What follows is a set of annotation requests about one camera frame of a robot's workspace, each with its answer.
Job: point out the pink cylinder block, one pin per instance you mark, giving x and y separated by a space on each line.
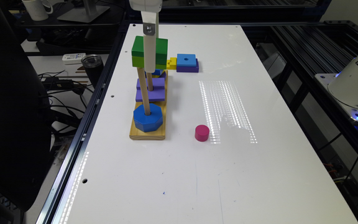
201 133

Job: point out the wooden peg base board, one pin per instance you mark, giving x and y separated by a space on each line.
136 134

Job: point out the purple square block on peg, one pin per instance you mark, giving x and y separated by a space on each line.
158 94

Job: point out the black office chair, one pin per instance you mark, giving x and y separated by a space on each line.
25 135

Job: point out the wooden peg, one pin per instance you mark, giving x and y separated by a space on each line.
149 81
144 90

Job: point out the monitor stand base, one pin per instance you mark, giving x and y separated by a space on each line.
85 15

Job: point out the blue block on rear peg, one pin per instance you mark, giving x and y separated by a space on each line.
158 72

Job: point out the white remote control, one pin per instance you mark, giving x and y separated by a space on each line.
70 59

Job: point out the middle wooden peg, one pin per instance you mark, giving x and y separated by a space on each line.
149 81

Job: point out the black tumbler cup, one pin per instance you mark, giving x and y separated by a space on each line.
93 65

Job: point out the light blue square block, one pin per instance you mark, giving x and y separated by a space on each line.
186 60

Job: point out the white mug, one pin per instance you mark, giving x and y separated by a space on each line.
39 10

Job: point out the blue octagon block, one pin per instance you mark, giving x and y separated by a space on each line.
148 123

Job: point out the dark purple square block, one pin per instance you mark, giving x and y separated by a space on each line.
189 69

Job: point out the front wooden peg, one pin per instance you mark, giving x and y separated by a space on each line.
144 90

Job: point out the yellow block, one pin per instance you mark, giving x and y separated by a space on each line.
172 63

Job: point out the dark green square block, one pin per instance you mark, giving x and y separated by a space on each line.
161 48

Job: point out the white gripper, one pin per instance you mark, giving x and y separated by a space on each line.
149 12

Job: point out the light green square block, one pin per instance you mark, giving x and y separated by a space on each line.
139 62

